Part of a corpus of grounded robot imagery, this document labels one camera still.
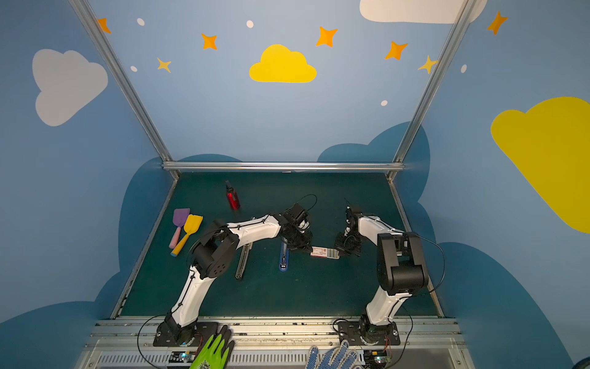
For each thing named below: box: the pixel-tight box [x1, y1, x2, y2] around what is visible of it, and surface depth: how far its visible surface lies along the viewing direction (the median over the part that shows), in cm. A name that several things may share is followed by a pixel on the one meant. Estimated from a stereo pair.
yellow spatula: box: [170, 213, 204, 257], surface depth 102 cm
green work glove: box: [188, 324, 236, 369], surface depth 71 cm
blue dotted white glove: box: [305, 339, 363, 369], surface depth 71 cm
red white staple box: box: [309, 246, 340, 260], surface depth 95 cm
